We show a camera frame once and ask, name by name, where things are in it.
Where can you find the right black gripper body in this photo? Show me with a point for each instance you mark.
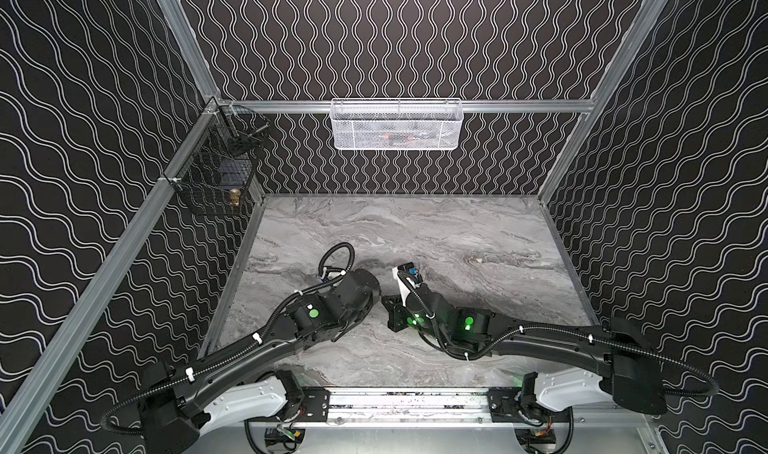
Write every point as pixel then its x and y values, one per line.
pixel 395 309

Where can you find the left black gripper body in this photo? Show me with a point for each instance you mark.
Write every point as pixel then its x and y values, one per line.
pixel 365 309

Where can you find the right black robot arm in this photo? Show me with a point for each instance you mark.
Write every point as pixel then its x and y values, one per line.
pixel 614 364

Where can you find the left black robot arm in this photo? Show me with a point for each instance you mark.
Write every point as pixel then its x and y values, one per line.
pixel 175 405

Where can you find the brass padlock in basket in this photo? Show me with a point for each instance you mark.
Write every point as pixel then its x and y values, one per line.
pixel 235 196

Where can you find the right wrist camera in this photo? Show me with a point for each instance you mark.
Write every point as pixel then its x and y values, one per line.
pixel 408 279

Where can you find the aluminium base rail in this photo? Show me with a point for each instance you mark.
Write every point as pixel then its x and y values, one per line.
pixel 364 408

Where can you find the white wire mesh basket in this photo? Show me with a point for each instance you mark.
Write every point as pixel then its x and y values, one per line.
pixel 396 124

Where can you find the black wire basket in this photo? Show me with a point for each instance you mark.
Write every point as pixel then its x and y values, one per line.
pixel 224 156

